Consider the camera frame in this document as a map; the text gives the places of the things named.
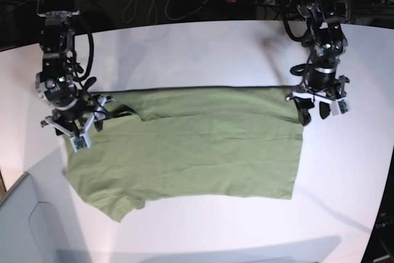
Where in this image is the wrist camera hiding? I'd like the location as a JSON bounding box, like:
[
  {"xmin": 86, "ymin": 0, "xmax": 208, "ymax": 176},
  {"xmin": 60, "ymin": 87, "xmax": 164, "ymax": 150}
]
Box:
[
  {"xmin": 70, "ymin": 133, "xmax": 91, "ymax": 152},
  {"xmin": 330, "ymin": 97, "xmax": 350, "ymax": 116}
]

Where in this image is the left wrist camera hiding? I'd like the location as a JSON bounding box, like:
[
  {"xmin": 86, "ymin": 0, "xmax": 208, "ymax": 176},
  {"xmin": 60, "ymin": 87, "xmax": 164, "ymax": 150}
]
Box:
[{"xmin": 330, "ymin": 97, "xmax": 350, "ymax": 116}]

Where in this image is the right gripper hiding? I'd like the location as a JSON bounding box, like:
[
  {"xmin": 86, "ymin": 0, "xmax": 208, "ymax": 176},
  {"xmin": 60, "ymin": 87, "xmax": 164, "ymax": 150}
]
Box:
[{"xmin": 41, "ymin": 95, "xmax": 114, "ymax": 138}]

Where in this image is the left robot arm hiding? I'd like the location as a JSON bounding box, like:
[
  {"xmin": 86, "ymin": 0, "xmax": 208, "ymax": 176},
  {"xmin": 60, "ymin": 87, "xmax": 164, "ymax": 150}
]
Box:
[{"xmin": 281, "ymin": 0, "xmax": 350, "ymax": 126}]

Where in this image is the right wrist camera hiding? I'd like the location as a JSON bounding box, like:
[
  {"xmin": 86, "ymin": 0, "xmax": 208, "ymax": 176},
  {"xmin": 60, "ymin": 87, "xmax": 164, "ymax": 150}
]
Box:
[{"xmin": 70, "ymin": 133, "xmax": 91, "ymax": 152}]

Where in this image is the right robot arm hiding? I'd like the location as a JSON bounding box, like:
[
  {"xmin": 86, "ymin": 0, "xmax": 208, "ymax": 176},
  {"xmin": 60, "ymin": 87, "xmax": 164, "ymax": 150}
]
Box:
[{"xmin": 35, "ymin": 0, "xmax": 110, "ymax": 146}]

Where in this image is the green T-shirt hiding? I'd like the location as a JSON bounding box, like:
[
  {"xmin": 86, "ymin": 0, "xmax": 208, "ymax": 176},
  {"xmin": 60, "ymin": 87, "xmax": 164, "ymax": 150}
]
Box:
[{"xmin": 64, "ymin": 87, "xmax": 303, "ymax": 222}]

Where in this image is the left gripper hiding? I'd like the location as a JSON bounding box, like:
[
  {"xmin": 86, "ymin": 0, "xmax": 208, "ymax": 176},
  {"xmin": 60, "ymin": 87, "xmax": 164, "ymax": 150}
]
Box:
[{"xmin": 286, "ymin": 68, "xmax": 350, "ymax": 126}]

